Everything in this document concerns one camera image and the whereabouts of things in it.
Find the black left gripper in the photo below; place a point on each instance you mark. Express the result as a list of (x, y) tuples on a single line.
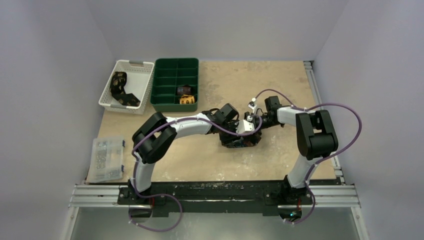
[(233, 137)]

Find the white plastic basket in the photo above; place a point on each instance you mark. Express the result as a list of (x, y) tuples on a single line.
[(139, 82)]

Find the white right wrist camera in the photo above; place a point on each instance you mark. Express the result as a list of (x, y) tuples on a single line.
[(254, 107)]

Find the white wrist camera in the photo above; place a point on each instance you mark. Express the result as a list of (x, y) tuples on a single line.
[(254, 107), (244, 128)]

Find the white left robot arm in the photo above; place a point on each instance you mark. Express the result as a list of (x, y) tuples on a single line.
[(154, 138)]

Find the clear plastic storage box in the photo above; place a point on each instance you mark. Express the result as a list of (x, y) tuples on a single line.
[(106, 163)]

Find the green compartment tray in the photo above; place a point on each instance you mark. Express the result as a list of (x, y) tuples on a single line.
[(170, 73)]

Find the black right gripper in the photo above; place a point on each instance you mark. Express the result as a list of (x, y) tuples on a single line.
[(269, 119)]

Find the aluminium frame rail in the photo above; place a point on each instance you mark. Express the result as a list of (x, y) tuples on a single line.
[(202, 157)]

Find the navy floral tie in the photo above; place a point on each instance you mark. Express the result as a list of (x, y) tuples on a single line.
[(248, 141)]

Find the rolled dark red tie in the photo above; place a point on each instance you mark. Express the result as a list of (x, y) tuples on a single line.
[(184, 90)]

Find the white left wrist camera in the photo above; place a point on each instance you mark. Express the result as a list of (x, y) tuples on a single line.
[(244, 128)]

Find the black gold patterned tie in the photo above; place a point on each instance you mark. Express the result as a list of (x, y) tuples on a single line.
[(117, 90)]

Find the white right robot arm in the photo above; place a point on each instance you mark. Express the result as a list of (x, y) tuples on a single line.
[(315, 136)]

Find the rolled yellow tie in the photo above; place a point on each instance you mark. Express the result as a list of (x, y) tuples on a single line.
[(187, 99)]

